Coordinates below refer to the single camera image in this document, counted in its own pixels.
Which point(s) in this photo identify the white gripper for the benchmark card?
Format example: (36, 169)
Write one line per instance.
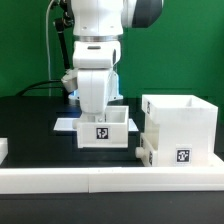
(96, 88)

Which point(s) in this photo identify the white drawer tray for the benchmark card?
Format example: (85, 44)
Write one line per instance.
(110, 132)
(146, 153)

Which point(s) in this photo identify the white front drawer tray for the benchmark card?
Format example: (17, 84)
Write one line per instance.
(146, 153)

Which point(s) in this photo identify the white drawer cabinet box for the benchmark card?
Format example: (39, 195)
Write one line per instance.
(181, 128)

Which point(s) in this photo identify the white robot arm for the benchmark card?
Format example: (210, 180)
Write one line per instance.
(98, 24)

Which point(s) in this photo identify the fiducial marker sheet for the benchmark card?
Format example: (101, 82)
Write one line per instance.
(66, 124)

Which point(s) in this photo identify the white fence left rail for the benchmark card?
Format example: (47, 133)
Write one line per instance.
(3, 149)

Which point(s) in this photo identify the white fence rail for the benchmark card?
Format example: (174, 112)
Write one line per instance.
(3, 149)
(215, 161)
(94, 180)

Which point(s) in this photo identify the white fence front rail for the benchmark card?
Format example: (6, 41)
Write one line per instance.
(94, 180)

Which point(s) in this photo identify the white fence right rail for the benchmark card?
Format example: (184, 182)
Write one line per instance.
(215, 161)

